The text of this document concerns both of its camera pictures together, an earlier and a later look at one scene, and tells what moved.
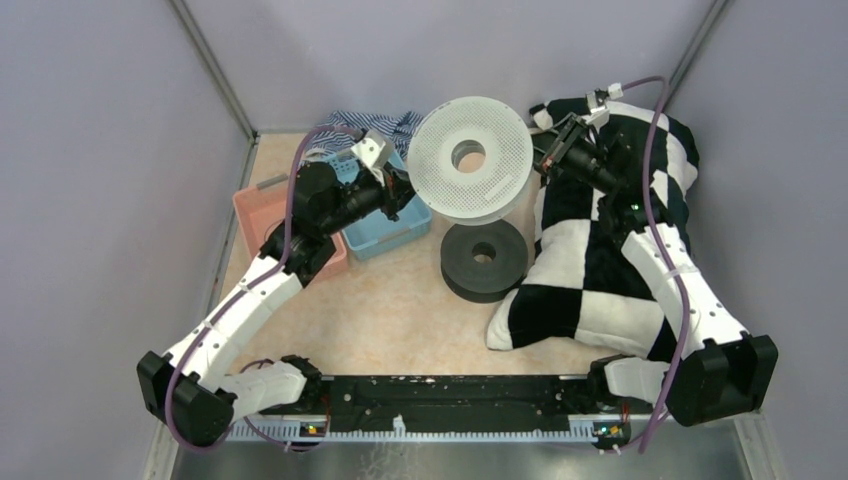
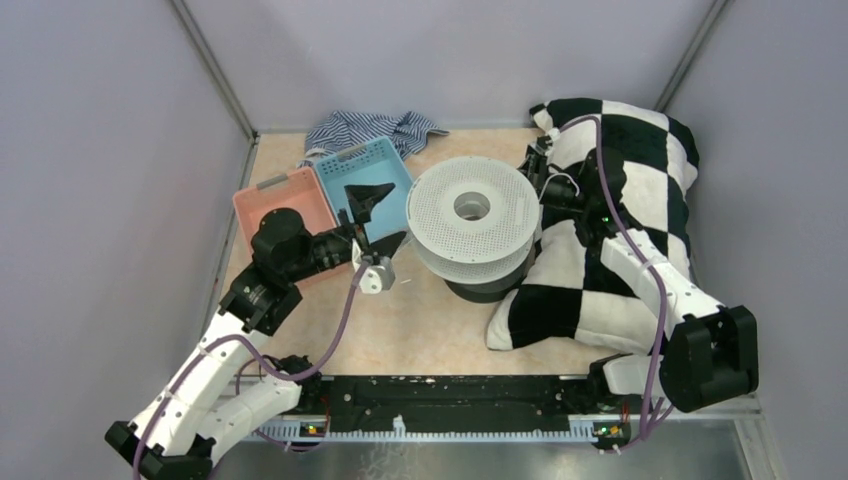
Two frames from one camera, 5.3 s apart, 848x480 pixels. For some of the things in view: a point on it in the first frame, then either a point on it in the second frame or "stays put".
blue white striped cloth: x=341 y=131 stays put
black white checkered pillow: x=579 y=288 stays put
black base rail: x=442 y=396 stays put
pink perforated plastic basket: x=261 y=208 stays put
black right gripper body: x=567 y=149 -> x=537 y=175
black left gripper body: x=391 y=201 -> x=356 y=231
